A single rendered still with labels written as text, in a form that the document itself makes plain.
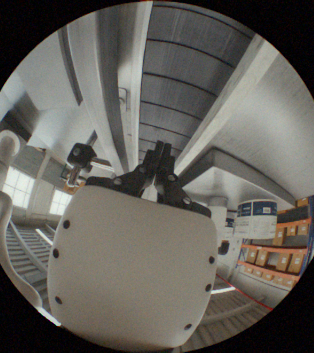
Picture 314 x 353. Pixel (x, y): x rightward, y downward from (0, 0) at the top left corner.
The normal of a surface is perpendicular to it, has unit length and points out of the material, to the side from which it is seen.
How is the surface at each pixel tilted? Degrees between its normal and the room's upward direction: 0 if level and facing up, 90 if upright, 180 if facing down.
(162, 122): 0
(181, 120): 0
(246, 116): 0
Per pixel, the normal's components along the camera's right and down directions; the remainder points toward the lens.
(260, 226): -0.59, -0.41
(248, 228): -0.88, -0.35
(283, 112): -0.24, 0.91
